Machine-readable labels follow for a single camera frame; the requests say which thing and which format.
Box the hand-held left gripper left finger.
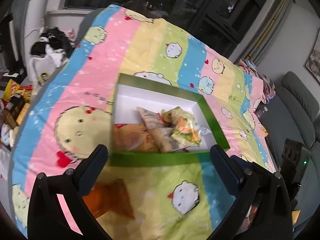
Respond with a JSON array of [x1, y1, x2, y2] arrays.
[[27, 144, 113, 240]]

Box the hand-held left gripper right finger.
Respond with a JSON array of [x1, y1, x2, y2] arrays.
[[211, 144, 293, 240]]

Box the orange snack packet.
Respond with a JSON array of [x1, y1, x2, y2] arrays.
[[82, 179, 135, 219]]

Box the peach snack packet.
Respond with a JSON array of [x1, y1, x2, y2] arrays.
[[112, 122, 160, 153]]

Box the snack packets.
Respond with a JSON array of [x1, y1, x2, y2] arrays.
[[160, 106, 212, 148]]

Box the green cardboard box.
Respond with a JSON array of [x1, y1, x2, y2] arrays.
[[107, 72, 230, 167]]

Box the grey sofa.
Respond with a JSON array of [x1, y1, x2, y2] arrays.
[[259, 71, 320, 232]]

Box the pale plush toy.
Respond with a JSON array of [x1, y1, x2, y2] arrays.
[[0, 123, 20, 148]]

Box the pink clothes pile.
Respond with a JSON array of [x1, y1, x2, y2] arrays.
[[234, 58, 276, 103]]

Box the brown box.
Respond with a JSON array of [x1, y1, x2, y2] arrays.
[[0, 97, 31, 128]]

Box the yellow and red snack bags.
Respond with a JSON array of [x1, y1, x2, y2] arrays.
[[2, 78, 33, 103]]

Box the pastel cartoon printed bed sheet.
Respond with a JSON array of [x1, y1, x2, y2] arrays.
[[11, 4, 278, 240]]

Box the dark clothes pile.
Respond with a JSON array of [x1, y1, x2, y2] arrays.
[[29, 26, 77, 57]]

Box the dark window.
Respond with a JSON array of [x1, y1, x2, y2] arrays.
[[64, 0, 277, 57]]

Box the framed wall picture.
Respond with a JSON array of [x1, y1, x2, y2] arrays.
[[304, 27, 320, 86]]

